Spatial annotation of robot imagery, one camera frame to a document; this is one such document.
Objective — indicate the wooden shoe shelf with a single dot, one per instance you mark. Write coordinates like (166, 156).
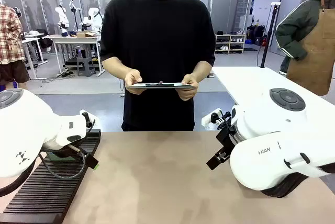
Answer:
(230, 43)

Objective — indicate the white background desk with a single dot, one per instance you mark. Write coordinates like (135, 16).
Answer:
(73, 39)

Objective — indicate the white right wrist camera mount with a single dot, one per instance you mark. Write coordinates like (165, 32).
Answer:
(209, 118)

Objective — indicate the black camera pole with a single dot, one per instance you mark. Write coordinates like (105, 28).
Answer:
(269, 35)

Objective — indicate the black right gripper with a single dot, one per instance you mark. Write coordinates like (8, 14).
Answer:
(227, 140)

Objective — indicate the black bags pile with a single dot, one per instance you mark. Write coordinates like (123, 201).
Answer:
(256, 34)

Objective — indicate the plaid shirt mannequin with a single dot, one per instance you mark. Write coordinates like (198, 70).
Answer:
(10, 38)

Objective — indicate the person's right hand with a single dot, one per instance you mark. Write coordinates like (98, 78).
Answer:
(133, 81)

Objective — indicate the person's left hand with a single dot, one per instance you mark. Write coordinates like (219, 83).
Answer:
(188, 90)

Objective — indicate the clipboard with black clip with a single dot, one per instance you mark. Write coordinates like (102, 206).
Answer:
(159, 86)

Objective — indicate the grey plastic stool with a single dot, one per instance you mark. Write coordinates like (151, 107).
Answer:
(86, 65)

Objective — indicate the person's left forearm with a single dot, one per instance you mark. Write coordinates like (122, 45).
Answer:
(202, 71)

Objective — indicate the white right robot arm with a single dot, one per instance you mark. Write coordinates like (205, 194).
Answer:
(272, 153)

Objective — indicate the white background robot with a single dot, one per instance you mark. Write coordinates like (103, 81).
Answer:
(94, 17)
(62, 17)

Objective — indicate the small white side desk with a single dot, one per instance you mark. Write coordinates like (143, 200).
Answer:
(32, 40)

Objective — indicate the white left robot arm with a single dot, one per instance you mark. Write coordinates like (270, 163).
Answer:
(26, 127)

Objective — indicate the black slotted PCB rack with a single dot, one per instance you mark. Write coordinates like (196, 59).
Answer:
(57, 187)

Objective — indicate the person in black t-shirt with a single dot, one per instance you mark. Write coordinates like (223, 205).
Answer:
(157, 38)

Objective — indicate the person's right forearm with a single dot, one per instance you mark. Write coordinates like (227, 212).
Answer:
(115, 65)

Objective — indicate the open cardboard box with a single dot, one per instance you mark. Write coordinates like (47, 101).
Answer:
(86, 34)

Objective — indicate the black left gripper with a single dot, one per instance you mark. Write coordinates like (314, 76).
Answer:
(65, 151)

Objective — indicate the person in brown apron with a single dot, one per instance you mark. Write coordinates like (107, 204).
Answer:
(311, 43)

